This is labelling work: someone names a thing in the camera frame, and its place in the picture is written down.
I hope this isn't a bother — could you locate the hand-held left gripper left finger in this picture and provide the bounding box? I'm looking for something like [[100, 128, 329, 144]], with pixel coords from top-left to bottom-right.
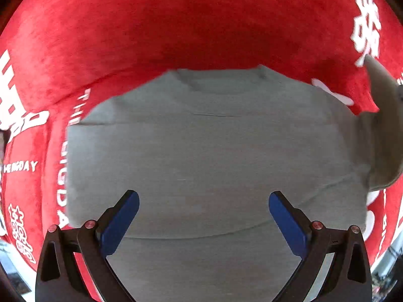
[[35, 190, 140, 302]]

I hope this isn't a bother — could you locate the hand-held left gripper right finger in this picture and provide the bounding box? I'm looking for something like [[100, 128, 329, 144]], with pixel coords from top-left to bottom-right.
[[268, 191, 373, 302]]

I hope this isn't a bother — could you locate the grey t-shirt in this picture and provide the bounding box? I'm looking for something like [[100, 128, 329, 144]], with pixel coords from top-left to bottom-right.
[[66, 55, 403, 302]]

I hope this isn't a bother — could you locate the red printed blanket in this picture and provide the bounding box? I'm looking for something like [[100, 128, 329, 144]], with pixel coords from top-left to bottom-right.
[[0, 0, 403, 277]]

